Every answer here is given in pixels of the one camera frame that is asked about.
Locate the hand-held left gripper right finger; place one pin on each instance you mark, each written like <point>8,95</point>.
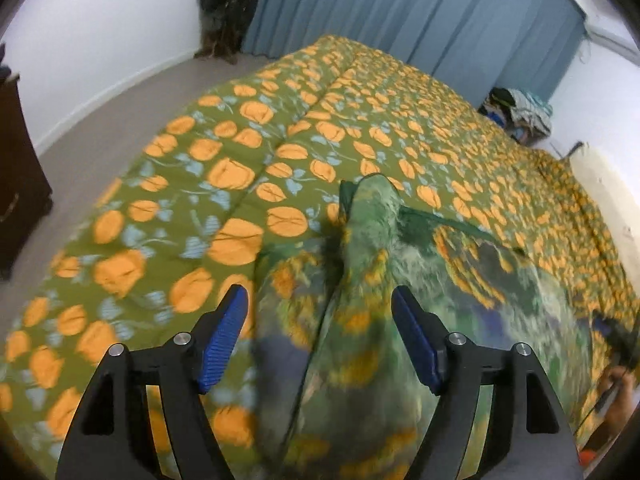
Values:
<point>417,340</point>

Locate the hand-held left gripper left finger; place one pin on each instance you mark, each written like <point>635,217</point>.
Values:
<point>222,340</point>

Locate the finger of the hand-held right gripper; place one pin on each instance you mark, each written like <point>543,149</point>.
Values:
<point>617,332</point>

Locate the green patterned padded jacket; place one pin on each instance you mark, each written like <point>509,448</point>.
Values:
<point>360,260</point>

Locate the pile of clothes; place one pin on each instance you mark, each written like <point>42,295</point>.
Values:
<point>525,110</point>

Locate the coat stand with hanging clothes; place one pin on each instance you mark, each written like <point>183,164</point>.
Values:
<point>227,5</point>

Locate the person's right hand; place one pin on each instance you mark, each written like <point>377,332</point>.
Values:
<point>624,410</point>

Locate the orange fleece garment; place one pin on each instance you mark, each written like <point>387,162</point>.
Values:
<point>588,457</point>

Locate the green quilt with orange flowers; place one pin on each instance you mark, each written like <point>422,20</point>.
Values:
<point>225,135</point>

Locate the dark wooden cabinet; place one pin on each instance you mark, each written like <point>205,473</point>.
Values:
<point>20,175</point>

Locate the blue curtain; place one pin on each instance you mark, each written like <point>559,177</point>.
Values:
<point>425,20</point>

